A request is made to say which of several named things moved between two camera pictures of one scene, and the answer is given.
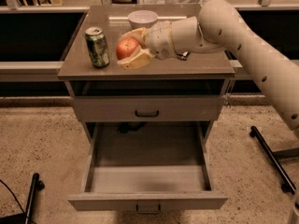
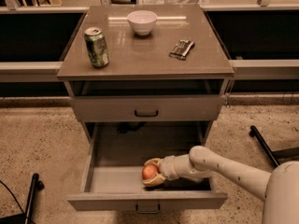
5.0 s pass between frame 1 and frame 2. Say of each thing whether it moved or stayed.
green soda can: stayed
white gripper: moved
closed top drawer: stayed
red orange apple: moved
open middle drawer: stayed
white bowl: stayed
